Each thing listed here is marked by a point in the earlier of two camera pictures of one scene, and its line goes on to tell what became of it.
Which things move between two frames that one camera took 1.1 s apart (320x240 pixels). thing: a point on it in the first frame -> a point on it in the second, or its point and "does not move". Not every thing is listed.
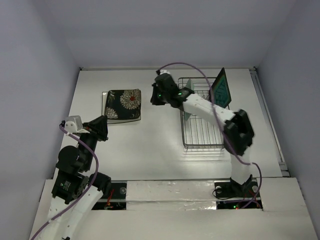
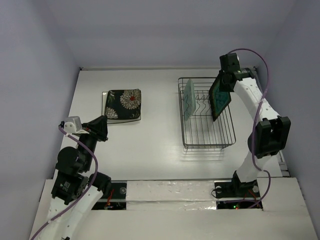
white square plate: (104, 100) does not move
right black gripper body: (156, 97) -> (223, 81)
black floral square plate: (122, 111) does not move
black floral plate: (123, 104) does not move
